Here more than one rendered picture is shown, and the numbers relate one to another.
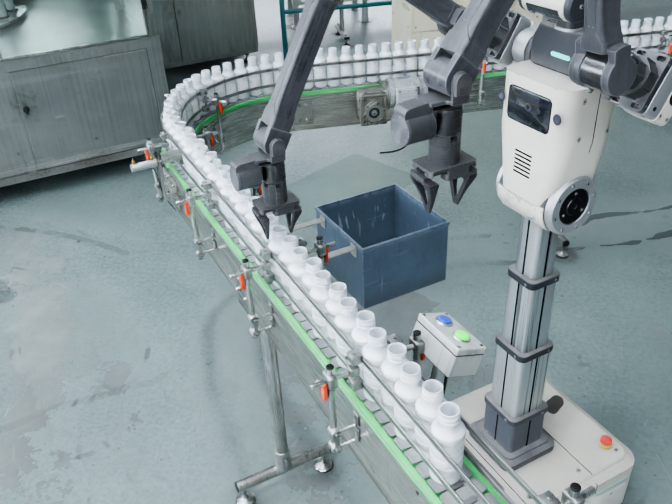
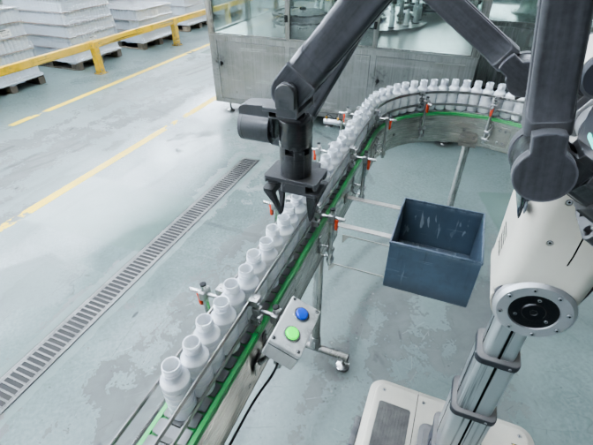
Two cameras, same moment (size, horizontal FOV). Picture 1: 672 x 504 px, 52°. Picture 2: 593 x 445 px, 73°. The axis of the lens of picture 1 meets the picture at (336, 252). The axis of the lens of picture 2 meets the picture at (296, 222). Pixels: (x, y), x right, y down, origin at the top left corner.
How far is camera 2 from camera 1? 1.00 m
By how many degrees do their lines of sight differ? 40
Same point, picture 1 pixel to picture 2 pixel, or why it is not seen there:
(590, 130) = (573, 240)
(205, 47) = not seen: hidden behind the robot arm
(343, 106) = not seen: hidden behind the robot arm
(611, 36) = (546, 114)
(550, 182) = (506, 271)
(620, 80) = (539, 180)
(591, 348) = not seen: outside the picture
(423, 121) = (254, 121)
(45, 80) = (394, 67)
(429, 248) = (455, 274)
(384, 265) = (407, 263)
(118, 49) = (446, 60)
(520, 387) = (446, 429)
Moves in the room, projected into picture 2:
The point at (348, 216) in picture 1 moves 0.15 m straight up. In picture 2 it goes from (431, 218) to (439, 186)
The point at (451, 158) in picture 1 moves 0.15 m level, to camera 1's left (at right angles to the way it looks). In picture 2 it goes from (287, 171) to (237, 143)
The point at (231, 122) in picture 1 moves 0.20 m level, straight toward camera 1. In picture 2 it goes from (439, 123) to (424, 134)
